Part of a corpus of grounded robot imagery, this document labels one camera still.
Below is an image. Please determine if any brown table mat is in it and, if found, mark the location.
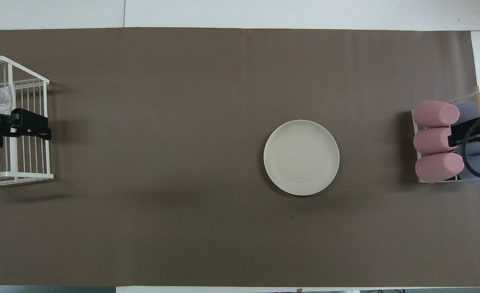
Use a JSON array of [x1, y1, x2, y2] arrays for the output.
[[0, 27, 480, 287]]

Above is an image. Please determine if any cream round plate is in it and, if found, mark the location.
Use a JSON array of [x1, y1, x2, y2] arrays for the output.
[[263, 119, 340, 197]]

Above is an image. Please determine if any blue plastic cup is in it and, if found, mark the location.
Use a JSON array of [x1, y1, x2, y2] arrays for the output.
[[458, 127, 480, 156], [460, 153, 480, 184], [454, 102, 480, 129]]

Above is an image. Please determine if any white wire dish rack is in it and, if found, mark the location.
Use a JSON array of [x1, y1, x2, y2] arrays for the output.
[[0, 55, 54, 187]]

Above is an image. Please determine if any pink plastic cup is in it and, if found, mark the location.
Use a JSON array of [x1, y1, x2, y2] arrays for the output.
[[415, 153, 465, 184], [413, 127, 462, 155], [412, 101, 460, 128]]

